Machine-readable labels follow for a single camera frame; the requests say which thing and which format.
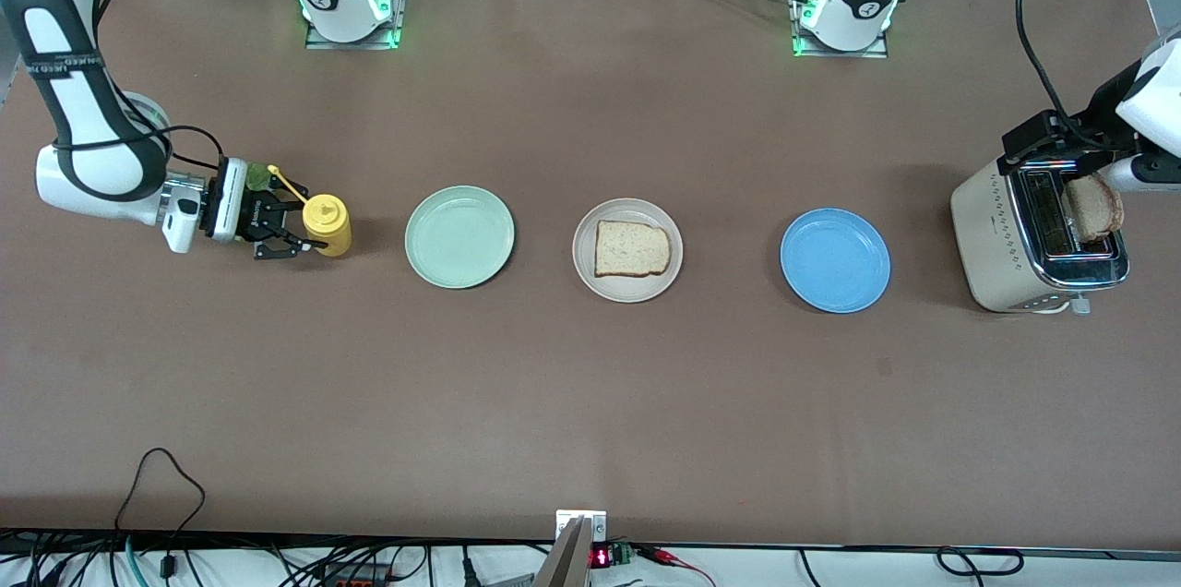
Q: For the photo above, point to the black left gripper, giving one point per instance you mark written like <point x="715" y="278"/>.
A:
<point x="1103" y="104"/>

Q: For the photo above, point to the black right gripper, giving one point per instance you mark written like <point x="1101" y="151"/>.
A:
<point x="232" y="204"/>

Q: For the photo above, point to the yellow mustard squeeze bottle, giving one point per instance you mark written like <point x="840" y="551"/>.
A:
<point x="328" y="222"/>

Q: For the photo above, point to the green lettuce leaf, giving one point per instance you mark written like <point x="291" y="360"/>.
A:
<point x="258" y="173"/>

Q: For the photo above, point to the dark-crust toast bread slice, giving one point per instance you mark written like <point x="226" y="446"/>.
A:
<point x="1096" y="209"/>

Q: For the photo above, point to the pale-crust toast bread slice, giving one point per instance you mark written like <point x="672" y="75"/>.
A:
<point x="632" y="247"/>

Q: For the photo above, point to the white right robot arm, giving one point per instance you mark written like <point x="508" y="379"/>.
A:
<point x="83" y="107"/>

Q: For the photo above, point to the mint green plate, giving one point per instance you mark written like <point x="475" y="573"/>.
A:
<point x="459" y="236"/>

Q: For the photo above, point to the blue plate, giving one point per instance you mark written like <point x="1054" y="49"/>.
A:
<point x="835" y="259"/>

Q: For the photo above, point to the beige plate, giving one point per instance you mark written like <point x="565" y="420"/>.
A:
<point x="627" y="292"/>

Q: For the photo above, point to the beige chrome toaster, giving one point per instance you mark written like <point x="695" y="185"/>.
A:
<point x="992" y="241"/>

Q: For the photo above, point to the red LED display board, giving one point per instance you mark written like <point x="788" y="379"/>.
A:
<point x="602" y="557"/>

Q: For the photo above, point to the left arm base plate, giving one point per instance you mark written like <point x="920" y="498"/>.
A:
<point x="844" y="53"/>

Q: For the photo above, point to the grey camera mount bar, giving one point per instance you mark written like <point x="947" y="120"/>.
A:
<point x="565" y="564"/>

